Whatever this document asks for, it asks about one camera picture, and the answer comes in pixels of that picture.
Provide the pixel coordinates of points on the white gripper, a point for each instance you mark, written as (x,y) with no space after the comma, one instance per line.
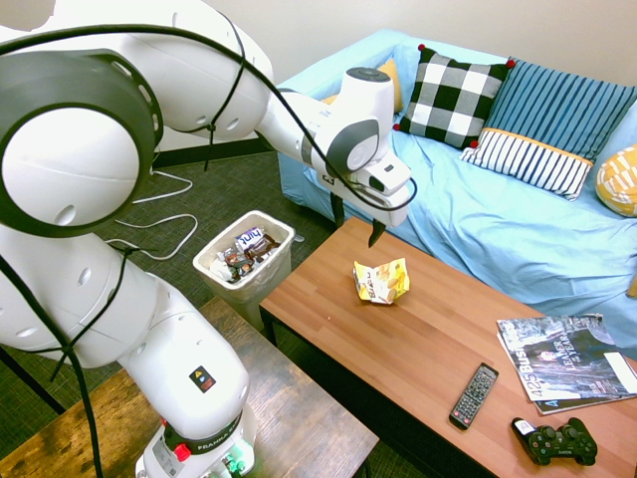
(393,211)

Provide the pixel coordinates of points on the yellow chip bag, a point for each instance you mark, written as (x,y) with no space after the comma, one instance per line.
(380,281)

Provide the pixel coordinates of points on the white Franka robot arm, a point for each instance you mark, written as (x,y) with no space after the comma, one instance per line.
(74,159)

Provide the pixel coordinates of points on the white plastic trash bin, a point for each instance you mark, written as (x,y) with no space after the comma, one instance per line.
(259,289)

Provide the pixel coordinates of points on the brown candy wrapper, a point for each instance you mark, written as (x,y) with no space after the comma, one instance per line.
(265,246)

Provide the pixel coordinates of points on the hint water bottle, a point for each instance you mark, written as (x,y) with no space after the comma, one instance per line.
(249,240)

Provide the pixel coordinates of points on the orange snack wrapper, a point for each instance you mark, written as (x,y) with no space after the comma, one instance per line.
(235,260)

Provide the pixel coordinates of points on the wooden coffee table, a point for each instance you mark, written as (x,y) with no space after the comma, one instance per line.
(398,348)

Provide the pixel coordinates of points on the light blue covered sofa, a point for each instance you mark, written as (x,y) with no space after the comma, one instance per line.
(497,234)

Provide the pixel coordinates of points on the mustard yellow pillow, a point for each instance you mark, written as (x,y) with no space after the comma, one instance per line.
(632,286)
(392,82)

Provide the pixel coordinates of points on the white crumpled tissue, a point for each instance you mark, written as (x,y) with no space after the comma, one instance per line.
(219,270)

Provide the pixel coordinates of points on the black white checked pillow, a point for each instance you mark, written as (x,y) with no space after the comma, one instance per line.
(450,97)

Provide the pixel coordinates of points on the rustic dark wood table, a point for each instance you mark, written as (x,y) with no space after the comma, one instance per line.
(278,398)

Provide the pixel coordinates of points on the black remote control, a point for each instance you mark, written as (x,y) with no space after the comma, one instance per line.
(474,396)

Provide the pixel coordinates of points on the blue striped pillow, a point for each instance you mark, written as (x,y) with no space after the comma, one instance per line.
(547,129)

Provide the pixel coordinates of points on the business magazine with dark cover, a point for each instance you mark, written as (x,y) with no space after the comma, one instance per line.
(562,356)

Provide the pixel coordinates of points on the yellow white patterned bolster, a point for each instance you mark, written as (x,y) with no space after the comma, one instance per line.
(619,181)

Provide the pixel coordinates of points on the magazine under business magazine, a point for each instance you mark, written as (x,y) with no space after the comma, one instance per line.
(587,404)

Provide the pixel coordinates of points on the black game controller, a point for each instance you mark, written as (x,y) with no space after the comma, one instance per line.
(560,443)

